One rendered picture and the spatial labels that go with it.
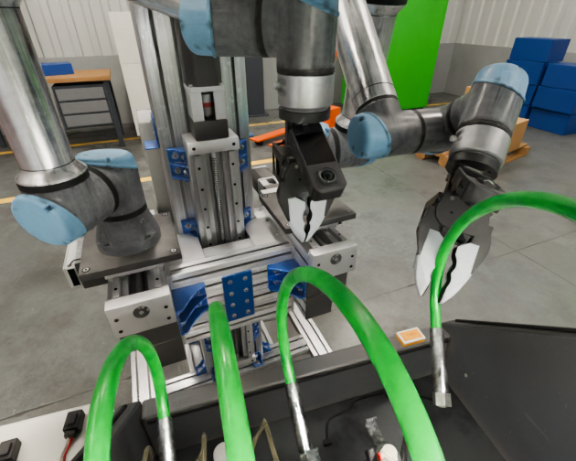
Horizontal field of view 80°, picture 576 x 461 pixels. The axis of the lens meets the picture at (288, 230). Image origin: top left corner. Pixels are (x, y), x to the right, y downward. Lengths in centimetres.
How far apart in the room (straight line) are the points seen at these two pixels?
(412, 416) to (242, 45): 42
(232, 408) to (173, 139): 87
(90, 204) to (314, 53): 51
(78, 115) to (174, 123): 423
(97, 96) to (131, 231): 430
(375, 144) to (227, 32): 27
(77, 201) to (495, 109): 70
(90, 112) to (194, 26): 471
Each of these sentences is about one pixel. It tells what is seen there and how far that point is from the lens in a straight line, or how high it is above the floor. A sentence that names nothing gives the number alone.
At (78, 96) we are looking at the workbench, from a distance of 513.
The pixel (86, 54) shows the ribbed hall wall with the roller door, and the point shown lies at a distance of 636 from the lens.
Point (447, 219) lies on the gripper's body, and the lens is 52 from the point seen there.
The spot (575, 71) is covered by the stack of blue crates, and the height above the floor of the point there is 85.
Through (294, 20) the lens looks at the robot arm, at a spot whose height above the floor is 152.
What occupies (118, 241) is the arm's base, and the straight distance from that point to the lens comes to 88.
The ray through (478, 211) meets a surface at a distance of 40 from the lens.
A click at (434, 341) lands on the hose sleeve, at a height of 116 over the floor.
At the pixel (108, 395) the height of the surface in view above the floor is 132.
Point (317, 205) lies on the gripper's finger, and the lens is 53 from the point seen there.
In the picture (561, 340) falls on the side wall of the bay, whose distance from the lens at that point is 65.
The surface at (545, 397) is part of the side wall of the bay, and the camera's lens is 71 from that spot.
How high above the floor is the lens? 152
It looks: 32 degrees down
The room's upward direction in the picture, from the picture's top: straight up
